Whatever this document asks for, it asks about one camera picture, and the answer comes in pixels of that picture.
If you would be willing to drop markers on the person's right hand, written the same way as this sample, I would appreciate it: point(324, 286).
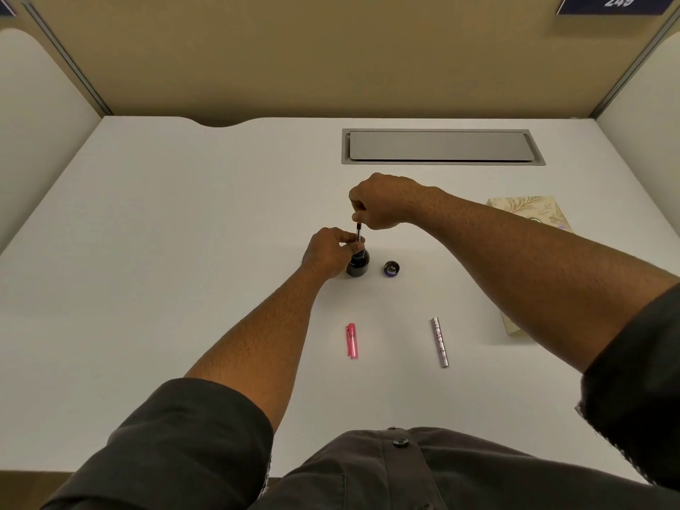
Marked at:
point(385, 200)

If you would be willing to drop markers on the person's left hand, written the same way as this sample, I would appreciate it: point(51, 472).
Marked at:
point(325, 254)

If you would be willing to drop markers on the person's right fingers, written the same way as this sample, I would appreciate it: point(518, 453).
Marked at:
point(361, 207)

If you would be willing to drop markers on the person's left fingers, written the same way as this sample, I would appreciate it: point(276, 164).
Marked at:
point(350, 240)

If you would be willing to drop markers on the fountain pen ink converter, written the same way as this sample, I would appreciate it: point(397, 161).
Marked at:
point(358, 233)

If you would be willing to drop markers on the dark glass ink bottle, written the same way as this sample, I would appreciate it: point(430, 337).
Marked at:
point(357, 263)

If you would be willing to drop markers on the person's right forearm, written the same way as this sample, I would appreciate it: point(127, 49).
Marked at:
point(531, 276)

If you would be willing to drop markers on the person's left forearm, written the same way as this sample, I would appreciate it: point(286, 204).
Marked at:
point(265, 339)

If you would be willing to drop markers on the black ink bottle cap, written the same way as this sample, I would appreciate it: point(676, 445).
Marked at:
point(392, 269)

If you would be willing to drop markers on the pink pen cap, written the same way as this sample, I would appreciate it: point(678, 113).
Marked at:
point(351, 340)

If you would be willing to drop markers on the silver pink pen barrel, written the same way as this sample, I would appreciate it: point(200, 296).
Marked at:
point(440, 342)

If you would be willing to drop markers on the beige floral patterned box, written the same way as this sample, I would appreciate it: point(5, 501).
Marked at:
point(531, 217)

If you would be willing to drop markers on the dark grey shirt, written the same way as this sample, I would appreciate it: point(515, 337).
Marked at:
point(340, 462)

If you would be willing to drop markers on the blue wall sign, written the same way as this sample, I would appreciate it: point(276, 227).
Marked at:
point(616, 2)
point(6, 6)

